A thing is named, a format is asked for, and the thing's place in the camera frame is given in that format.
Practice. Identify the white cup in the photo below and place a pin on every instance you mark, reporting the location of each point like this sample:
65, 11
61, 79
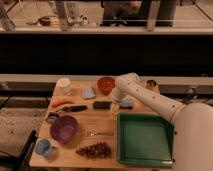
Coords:
64, 84

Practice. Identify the light blue cloth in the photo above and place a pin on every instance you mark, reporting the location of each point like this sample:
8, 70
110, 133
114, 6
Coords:
88, 92

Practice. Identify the black handled knife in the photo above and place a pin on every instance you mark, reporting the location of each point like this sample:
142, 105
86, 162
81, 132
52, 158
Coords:
72, 108

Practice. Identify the wooden board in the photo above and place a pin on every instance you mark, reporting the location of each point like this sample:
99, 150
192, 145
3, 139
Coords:
88, 120

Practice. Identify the small dark measuring cup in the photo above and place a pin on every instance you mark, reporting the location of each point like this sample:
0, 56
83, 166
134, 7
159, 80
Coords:
52, 117

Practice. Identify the blue sponge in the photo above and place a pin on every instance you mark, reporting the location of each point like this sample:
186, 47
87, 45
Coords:
126, 104

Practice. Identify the small metal cup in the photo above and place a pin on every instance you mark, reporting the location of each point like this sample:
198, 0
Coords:
151, 84

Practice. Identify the green plastic tray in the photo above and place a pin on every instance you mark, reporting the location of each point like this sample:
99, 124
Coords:
144, 140

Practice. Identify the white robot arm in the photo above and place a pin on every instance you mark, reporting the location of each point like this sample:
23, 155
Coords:
193, 143

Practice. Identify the orange carrot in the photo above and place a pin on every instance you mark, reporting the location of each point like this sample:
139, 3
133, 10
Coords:
59, 102

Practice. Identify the black eraser block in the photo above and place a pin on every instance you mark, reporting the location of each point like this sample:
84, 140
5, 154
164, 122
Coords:
101, 105

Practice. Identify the person in background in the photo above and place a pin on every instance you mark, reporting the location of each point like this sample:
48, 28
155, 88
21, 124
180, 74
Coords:
126, 12

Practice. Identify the black chair frame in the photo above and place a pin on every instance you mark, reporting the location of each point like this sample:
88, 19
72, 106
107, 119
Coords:
20, 163

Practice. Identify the purple bowl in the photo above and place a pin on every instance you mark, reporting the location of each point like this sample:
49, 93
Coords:
63, 129

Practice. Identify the bunch of dark grapes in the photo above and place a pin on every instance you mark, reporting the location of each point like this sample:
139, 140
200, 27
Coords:
98, 150

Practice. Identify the light blue mug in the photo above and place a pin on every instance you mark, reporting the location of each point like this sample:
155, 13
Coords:
44, 148

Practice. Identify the silver fork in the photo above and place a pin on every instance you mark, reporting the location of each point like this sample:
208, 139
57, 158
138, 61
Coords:
94, 133

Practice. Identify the dark red background bowl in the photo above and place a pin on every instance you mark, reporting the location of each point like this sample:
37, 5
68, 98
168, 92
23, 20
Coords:
45, 21

